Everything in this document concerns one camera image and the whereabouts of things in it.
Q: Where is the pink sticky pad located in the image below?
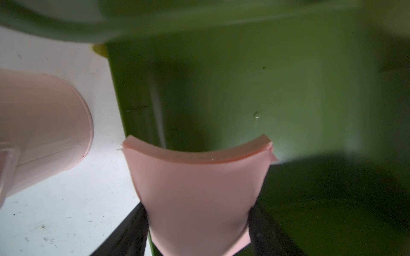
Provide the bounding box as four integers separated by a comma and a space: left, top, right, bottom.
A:
122, 135, 276, 256

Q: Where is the green bottom drawer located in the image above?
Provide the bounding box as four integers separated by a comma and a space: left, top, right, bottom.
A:
107, 10, 410, 256

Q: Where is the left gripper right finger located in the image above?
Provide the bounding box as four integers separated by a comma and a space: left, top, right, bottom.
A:
248, 204, 306, 256

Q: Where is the green drawer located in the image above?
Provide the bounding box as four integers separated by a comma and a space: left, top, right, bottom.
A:
1, 1, 410, 43
107, 10, 410, 256

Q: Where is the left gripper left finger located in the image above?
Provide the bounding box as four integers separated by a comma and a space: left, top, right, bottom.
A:
91, 203, 149, 256

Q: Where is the pink pen cup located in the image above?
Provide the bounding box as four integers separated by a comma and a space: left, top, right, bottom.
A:
1, 69, 94, 202

